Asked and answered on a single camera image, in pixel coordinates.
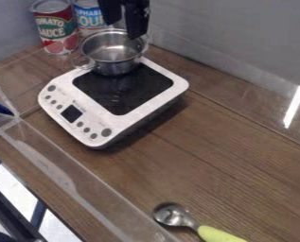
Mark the tomato sauce can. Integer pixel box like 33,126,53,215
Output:
30,0,79,55

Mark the clear acrylic barrier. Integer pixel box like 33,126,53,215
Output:
0,18,300,242

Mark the silver metal pot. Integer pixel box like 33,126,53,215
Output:
71,28,149,76

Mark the spoon with green handle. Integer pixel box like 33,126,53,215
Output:
153,202,248,242

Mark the white and black stove top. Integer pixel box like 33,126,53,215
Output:
38,58,189,149

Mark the blue chair frame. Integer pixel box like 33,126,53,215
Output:
0,104,49,242

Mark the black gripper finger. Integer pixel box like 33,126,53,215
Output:
98,0,122,25
125,0,150,39

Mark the alphabet soup can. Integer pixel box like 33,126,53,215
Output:
73,0,109,37

